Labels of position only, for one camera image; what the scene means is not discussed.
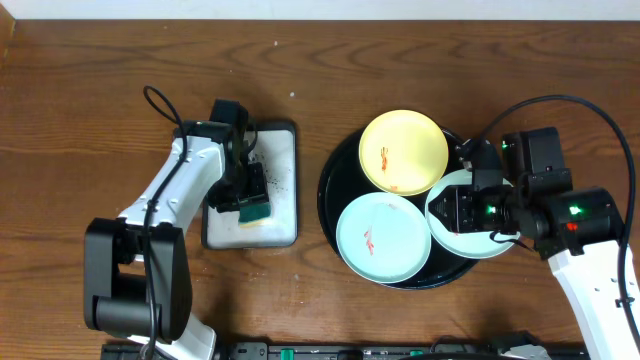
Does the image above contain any green yellow sponge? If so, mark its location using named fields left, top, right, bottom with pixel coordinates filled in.
left=238, top=202, right=271, bottom=226

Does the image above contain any pale green plate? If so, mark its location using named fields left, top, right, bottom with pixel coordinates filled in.
left=424, top=170, right=520, bottom=259

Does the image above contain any light blue plate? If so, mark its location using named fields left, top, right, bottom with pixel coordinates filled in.
left=336, top=192, right=432, bottom=284

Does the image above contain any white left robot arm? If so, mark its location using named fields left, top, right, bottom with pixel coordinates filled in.
left=83, top=121, right=256, bottom=359

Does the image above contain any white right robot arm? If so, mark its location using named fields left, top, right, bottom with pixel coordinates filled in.
left=425, top=170, right=639, bottom=359

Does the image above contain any black rectangular soapy tray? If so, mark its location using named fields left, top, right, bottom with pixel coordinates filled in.
left=201, top=120, right=298, bottom=250

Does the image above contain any round black tray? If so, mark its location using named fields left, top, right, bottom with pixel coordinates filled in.
left=317, top=129, right=477, bottom=290

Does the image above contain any yellow plate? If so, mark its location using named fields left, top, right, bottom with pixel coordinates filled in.
left=358, top=110, right=449, bottom=196

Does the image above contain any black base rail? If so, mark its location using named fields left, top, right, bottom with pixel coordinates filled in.
left=99, top=341, right=591, bottom=360

